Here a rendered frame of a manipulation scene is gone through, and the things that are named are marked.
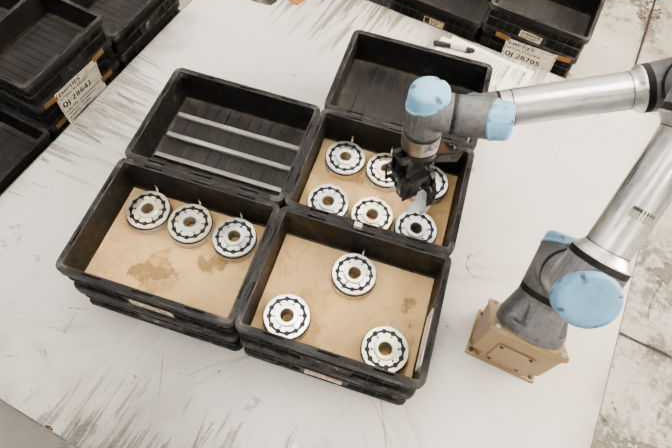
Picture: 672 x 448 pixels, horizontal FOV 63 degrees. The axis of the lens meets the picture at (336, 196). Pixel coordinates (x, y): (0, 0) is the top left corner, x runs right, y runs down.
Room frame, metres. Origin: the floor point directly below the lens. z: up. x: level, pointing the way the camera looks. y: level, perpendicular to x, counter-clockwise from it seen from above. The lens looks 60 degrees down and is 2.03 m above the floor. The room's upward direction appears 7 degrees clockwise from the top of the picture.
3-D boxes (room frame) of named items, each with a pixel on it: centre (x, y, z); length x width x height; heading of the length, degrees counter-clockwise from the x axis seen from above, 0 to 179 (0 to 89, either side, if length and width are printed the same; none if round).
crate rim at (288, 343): (0.42, -0.05, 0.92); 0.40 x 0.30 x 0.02; 79
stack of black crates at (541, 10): (1.85, -0.74, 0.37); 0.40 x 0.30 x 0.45; 69
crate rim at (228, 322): (0.49, 0.34, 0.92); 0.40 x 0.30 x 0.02; 79
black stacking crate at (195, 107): (0.79, 0.29, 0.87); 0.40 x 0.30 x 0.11; 79
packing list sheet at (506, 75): (1.30, -0.41, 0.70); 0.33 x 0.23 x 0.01; 69
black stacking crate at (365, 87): (1.00, -0.16, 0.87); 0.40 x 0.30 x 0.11; 79
